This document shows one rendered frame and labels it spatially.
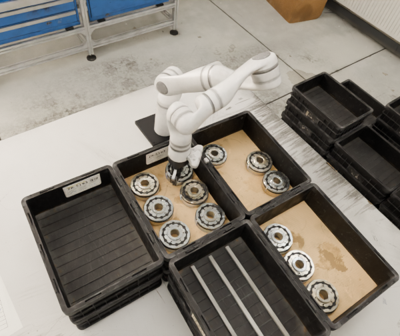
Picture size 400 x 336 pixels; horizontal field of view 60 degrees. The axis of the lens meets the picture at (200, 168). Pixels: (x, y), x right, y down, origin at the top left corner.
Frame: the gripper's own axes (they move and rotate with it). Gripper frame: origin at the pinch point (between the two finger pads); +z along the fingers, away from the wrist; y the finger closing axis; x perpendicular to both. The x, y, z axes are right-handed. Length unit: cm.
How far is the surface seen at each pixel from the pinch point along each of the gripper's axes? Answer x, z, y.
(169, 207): 1.2, -0.8, 13.6
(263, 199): 33.0, 2.2, -1.4
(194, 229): 11.3, 2.2, 17.7
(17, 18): -143, 38, -118
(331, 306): 58, -1, 32
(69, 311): -14, -8, 54
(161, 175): -6.2, 2.2, -0.2
